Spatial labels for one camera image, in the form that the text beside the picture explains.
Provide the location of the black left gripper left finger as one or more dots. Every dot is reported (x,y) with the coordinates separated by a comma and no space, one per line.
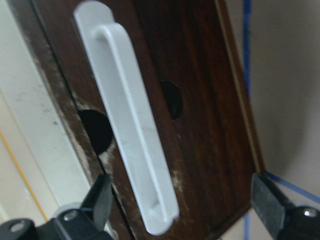
(97,204)

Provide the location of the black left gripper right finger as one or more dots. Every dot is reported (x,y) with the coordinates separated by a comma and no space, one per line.
(270,204)

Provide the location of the white plastic drawer handle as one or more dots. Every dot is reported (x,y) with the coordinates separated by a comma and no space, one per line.
(117,74)

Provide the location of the dark wooden drawer front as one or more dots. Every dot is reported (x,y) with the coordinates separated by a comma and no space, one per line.
(192,74)

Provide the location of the cream plastic cabinet body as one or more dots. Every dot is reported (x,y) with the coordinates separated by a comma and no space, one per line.
(43,180)

